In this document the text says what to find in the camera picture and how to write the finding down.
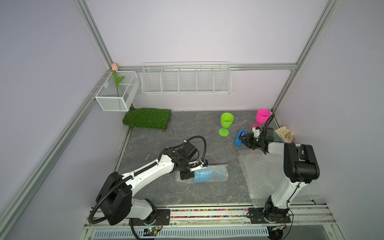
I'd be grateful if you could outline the blue tape dispenser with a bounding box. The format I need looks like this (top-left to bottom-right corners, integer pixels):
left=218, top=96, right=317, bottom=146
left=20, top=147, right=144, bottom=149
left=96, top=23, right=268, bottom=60
left=234, top=130, right=248, bottom=147

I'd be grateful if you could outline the blue plastic wine glass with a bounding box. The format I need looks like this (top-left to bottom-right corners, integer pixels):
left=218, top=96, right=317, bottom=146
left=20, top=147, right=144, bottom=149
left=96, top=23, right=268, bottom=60
left=194, top=168, right=228, bottom=183

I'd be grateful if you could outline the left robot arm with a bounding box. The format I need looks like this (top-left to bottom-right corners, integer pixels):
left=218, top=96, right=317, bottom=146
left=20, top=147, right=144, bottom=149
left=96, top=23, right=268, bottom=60
left=88, top=136, right=209, bottom=226

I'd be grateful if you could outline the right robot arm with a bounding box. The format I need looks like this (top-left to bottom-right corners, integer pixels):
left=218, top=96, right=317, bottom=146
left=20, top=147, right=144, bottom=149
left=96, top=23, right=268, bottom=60
left=238, top=114, right=320, bottom=222

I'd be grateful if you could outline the pink plastic wine glass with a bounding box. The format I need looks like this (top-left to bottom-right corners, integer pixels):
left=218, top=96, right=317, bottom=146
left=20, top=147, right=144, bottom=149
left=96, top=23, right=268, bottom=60
left=251, top=109, right=271, bottom=130

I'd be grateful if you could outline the green plastic wine glass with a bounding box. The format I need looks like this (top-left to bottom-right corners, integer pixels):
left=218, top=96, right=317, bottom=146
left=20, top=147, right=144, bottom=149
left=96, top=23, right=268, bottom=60
left=219, top=113, right=234, bottom=137

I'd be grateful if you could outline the bubble wrap sheet stack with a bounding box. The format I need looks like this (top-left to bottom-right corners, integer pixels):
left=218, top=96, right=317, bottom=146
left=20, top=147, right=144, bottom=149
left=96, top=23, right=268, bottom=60
left=237, top=149, right=321, bottom=208

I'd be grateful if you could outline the green dustpan brush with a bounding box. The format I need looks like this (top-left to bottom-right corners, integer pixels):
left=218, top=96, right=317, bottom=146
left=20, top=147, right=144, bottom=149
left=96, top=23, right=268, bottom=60
left=274, top=132, right=284, bottom=143

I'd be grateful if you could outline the green artificial grass mat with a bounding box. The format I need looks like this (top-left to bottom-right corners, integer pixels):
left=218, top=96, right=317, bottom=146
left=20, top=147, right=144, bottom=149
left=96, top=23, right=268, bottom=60
left=123, top=108, right=172, bottom=130

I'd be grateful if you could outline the white mesh basket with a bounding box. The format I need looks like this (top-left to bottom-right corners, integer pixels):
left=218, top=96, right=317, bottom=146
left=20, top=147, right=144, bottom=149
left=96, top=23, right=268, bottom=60
left=95, top=71, right=140, bottom=112

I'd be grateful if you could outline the artificial pink tulip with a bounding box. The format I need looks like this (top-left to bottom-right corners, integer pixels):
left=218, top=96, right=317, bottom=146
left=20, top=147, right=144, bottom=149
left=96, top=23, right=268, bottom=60
left=111, top=63, right=125, bottom=97

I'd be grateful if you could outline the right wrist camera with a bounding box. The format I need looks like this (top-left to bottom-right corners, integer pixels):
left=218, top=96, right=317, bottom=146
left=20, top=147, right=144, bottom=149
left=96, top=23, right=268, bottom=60
left=252, top=125, right=262, bottom=138

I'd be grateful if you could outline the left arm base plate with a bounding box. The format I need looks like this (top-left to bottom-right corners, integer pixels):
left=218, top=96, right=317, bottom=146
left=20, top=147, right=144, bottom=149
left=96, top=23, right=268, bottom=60
left=132, top=209, right=171, bottom=227

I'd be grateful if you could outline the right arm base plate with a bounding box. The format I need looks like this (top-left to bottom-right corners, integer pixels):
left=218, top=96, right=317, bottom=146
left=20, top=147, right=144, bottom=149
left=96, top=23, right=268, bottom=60
left=246, top=208, right=292, bottom=224

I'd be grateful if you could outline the white wire shelf rack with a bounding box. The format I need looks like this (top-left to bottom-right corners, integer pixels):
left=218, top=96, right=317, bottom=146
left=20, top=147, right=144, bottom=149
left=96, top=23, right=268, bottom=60
left=141, top=62, right=232, bottom=95

